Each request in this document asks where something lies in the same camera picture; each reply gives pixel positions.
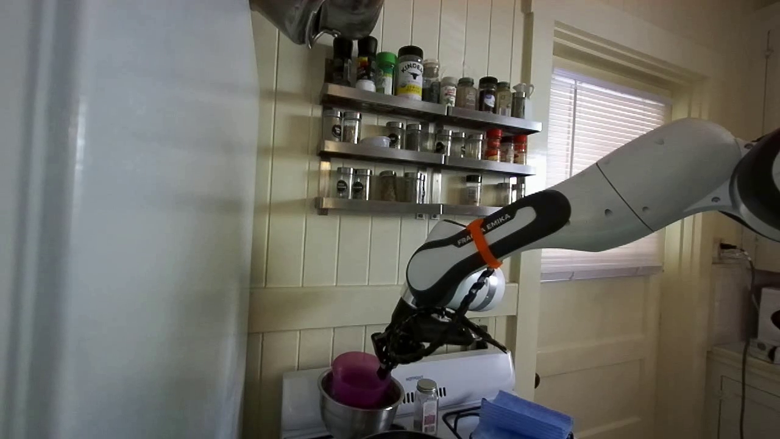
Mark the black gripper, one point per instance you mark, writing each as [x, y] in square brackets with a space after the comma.
[415, 336]

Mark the silver metal bowl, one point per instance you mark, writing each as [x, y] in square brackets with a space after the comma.
[357, 422]

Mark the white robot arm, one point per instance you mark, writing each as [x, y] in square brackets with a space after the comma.
[673, 172]

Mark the glass spice jar on stove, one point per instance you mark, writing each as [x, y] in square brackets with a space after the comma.
[427, 405]

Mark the white gas stove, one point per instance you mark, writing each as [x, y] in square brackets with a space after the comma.
[462, 382]

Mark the blue cloth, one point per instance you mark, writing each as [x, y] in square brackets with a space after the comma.
[516, 419]

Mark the white door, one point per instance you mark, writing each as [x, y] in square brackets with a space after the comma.
[627, 354]

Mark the yellow labelled spice bottle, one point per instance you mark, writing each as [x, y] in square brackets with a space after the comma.
[411, 71]

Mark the white window blind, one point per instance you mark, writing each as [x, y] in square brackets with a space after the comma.
[588, 121]

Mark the white refrigerator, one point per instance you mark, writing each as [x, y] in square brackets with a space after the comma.
[128, 166]

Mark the grey hanging pot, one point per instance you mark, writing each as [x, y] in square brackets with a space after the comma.
[303, 20]

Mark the metal wall spice rack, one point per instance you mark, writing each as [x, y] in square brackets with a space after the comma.
[388, 154]

